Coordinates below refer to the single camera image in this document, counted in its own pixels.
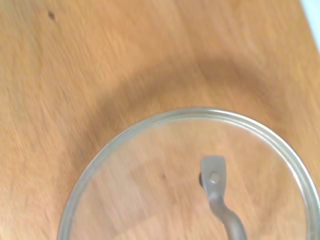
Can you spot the white wooden board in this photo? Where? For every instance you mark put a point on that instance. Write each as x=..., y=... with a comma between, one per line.
x=315, y=17

